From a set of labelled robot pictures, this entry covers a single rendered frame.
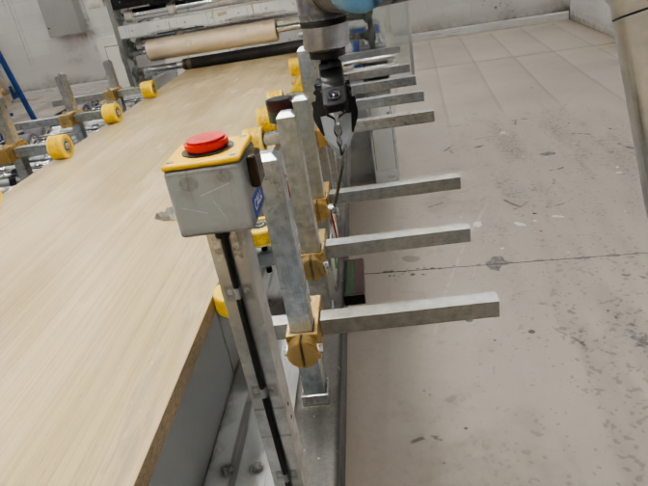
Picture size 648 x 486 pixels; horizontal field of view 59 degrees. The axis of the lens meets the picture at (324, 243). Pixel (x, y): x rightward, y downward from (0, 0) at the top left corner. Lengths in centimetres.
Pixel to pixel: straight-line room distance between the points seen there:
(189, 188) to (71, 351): 48
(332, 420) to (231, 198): 54
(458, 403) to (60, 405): 142
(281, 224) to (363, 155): 305
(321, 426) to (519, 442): 103
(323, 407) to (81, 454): 41
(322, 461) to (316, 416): 10
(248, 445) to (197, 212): 63
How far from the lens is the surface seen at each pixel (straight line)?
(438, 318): 95
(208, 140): 52
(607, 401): 206
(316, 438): 94
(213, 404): 111
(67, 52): 1154
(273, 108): 127
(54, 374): 91
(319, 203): 132
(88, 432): 77
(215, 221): 52
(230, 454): 108
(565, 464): 186
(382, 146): 371
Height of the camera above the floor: 135
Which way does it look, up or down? 26 degrees down
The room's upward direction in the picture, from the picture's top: 10 degrees counter-clockwise
